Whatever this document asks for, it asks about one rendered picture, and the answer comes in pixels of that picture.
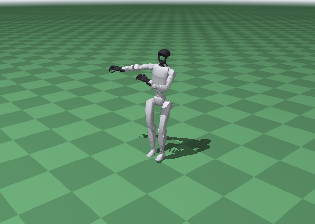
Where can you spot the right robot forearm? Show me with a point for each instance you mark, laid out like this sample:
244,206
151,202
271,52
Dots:
128,68

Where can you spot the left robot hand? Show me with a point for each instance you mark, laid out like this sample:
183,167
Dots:
143,78

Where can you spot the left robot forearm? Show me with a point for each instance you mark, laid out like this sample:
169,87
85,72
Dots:
158,87

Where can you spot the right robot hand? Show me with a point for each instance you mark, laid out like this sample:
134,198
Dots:
115,68

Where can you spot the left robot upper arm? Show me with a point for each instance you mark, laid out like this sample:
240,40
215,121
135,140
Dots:
172,75

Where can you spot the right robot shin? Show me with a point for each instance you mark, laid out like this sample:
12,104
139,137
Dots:
152,138

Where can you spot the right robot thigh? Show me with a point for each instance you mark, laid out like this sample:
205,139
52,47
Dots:
149,113

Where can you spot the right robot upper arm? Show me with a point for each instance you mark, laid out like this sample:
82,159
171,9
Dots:
143,67

